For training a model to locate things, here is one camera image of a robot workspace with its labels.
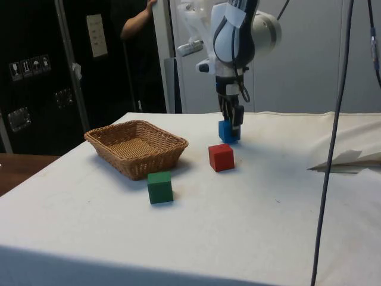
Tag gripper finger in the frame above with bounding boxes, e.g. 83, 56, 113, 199
218, 94, 235, 123
230, 95, 245, 136

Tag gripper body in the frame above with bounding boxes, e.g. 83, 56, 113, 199
215, 74, 245, 97

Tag blue cube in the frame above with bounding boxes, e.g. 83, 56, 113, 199
218, 120, 241, 145

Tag red cube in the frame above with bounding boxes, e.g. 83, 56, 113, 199
208, 144, 235, 173

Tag wicker basket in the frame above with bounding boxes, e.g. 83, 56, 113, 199
83, 119, 189, 182

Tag green cube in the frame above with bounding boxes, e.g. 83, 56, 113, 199
147, 170, 174, 205

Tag pale grey locker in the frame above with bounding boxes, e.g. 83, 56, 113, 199
151, 0, 381, 116

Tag person in dark clothes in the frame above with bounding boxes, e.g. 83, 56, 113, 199
110, 0, 167, 114

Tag black cabinet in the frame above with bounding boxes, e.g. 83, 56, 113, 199
0, 0, 167, 156

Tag black cable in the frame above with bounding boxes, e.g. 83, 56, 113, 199
232, 0, 257, 104
276, 0, 291, 21
367, 0, 381, 86
310, 0, 355, 286

